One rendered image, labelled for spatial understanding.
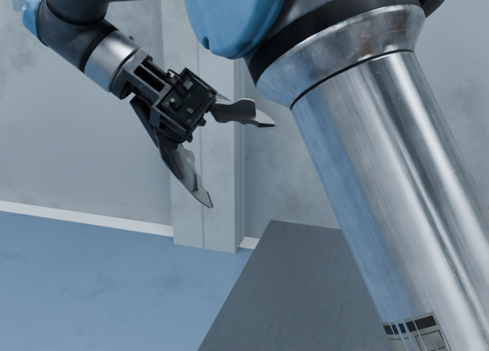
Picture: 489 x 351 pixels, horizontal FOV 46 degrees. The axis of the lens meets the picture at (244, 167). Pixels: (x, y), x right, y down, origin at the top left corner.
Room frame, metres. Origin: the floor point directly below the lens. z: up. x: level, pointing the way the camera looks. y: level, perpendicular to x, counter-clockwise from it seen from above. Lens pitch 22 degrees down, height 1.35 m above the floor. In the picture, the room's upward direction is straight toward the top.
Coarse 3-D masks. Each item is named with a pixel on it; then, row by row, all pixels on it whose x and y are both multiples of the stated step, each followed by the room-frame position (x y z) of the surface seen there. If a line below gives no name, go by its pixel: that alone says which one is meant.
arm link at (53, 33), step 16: (32, 0) 0.76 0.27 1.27; (32, 16) 0.76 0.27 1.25; (48, 16) 0.74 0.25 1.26; (32, 32) 0.77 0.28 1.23; (48, 32) 0.75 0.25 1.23; (64, 32) 0.74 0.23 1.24; (80, 32) 0.74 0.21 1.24; (96, 32) 0.75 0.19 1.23; (64, 48) 0.75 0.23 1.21; (80, 48) 0.74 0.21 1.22; (80, 64) 0.75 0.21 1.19
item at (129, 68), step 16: (128, 64) 0.72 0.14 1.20; (144, 64) 0.74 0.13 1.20; (128, 80) 0.73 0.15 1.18; (144, 80) 0.73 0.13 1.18; (160, 80) 0.71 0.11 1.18; (176, 80) 0.72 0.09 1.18; (192, 80) 0.72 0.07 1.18; (144, 96) 0.75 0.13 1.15; (160, 96) 0.70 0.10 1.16; (176, 96) 0.71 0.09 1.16; (192, 96) 0.71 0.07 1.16; (208, 96) 0.72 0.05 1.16; (160, 112) 0.69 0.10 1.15; (176, 112) 0.69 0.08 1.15; (192, 112) 0.70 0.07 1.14; (160, 128) 0.73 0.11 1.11; (176, 128) 0.72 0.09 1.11; (192, 128) 0.70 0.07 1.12
